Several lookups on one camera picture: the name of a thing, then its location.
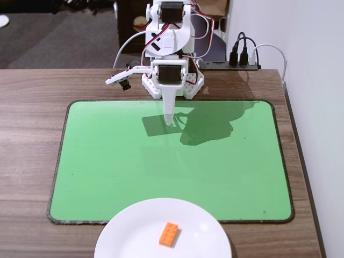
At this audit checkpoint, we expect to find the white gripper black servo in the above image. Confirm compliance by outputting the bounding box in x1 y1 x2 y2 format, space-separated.
150 55 188 126

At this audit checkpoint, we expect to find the orange lego block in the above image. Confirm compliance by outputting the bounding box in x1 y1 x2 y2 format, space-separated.
158 222 181 247

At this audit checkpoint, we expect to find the white round plate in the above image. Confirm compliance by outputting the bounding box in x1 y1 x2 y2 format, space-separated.
94 198 232 258

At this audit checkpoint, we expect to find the black usb hub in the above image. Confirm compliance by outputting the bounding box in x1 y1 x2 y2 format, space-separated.
200 61 262 71

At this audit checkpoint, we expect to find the dark grey chair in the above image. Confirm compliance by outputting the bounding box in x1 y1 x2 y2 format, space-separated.
193 16 227 62

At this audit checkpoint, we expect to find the green rectangular mat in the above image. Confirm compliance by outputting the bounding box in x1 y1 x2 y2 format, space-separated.
47 99 295 225

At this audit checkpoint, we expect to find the round red yellow sticker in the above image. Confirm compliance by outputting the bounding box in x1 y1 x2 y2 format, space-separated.
133 16 150 30

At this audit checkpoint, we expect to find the dark brown cabinet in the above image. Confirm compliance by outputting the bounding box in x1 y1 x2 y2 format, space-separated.
117 0 154 54

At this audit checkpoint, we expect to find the black camera cable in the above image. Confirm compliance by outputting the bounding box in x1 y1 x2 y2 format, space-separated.
125 59 143 71

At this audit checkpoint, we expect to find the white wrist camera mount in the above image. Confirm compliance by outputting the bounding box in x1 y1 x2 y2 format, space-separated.
104 65 153 91

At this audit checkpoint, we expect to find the red servo cable at gripper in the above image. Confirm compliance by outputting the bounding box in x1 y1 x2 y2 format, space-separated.
141 23 170 67

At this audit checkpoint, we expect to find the long white cable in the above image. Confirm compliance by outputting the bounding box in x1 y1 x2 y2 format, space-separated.
112 31 147 69

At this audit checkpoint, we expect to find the black cable with plug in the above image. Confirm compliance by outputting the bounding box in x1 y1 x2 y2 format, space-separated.
233 37 260 67
229 31 247 66

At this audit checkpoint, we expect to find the red servo cable at forearm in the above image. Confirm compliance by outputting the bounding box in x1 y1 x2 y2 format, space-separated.
188 12 216 59

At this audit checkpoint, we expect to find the white cable with plug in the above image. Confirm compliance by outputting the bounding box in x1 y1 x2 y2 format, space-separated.
248 44 288 84

